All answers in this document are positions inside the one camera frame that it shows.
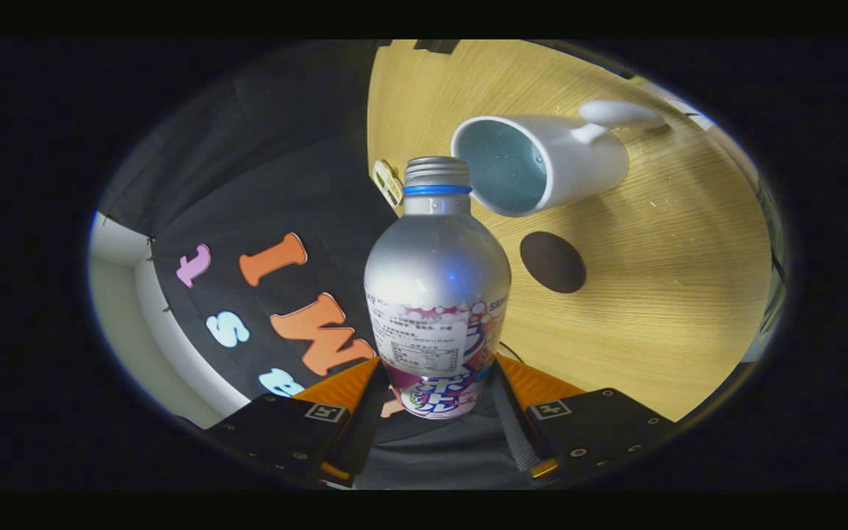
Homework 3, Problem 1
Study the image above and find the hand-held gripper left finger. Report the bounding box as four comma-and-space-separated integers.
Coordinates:
207, 357, 392, 488

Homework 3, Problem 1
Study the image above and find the wooden table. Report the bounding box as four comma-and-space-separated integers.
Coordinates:
367, 40, 774, 424

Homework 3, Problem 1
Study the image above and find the white cup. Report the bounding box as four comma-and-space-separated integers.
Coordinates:
450, 100, 668, 218

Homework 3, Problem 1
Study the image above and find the small divided white tray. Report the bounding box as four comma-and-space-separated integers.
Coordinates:
372, 159, 404, 208

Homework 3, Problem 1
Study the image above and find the silver juice bottle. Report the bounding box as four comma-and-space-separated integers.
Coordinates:
363, 156, 512, 420

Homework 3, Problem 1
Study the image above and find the dark brown round coaster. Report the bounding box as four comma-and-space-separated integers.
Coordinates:
519, 231, 587, 294

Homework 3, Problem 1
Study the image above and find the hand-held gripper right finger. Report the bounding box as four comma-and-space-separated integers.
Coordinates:
490, 355, 679, 481

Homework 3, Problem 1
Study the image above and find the black backdrop cloth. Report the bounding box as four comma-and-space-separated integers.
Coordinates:
96, 40, 403, 413

